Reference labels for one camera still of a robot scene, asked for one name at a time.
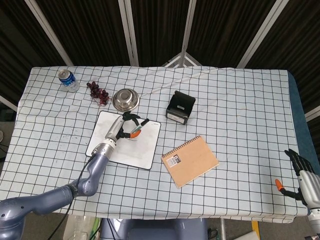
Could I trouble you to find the blue white drink can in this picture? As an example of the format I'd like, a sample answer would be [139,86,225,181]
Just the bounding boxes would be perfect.
[58,70,81,93]

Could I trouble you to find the white screen frame post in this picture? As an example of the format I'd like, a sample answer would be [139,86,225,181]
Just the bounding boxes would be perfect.
[117,0,140,67]
[236,0,289,69]
[24,0,74,67]
[179,0,198,67]

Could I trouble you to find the white board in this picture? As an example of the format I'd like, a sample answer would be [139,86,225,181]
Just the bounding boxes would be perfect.
[85,110,162,171]

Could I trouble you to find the white black checkered tablecloth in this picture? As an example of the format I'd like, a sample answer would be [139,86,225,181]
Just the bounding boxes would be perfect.
[0,65,309,224]

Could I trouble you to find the bunch of red grapes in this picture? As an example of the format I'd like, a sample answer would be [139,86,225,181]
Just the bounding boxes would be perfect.
[86,81,112,106]

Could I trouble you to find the white screen foot bracket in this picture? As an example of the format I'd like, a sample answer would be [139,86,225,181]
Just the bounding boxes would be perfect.
[161,51,204,68]

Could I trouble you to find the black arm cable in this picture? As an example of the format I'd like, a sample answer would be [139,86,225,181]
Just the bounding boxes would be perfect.
[51,154,95,240]

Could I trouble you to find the stainless steel bowl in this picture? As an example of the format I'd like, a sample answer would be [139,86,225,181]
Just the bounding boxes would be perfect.
[111,88,140,112]

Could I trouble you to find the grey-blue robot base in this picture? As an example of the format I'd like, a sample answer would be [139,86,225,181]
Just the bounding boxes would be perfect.
[99,217,209,240]

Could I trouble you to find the kraft spiral notebook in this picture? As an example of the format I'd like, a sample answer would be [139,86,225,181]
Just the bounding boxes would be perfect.
[160,135,220,189]

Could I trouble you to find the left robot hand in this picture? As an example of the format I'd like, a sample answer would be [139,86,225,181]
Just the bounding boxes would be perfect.
[104,111,141,141]

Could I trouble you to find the whiteboard marker with black cap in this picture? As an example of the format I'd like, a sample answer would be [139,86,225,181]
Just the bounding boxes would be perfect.
[131,119,150,135]

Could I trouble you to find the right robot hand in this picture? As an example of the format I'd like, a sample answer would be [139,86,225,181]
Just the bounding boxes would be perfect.
[274,148,320,208]

